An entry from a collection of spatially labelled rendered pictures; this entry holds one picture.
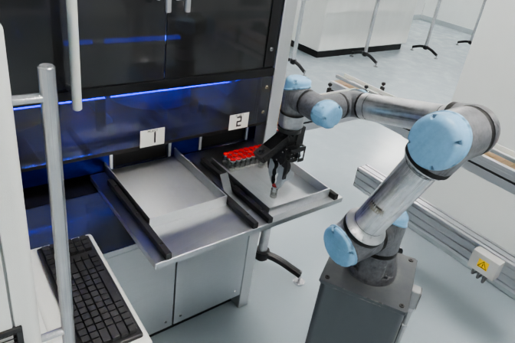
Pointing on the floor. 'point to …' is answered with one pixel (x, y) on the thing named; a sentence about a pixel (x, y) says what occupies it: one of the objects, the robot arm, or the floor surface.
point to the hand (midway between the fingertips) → (273, 183)
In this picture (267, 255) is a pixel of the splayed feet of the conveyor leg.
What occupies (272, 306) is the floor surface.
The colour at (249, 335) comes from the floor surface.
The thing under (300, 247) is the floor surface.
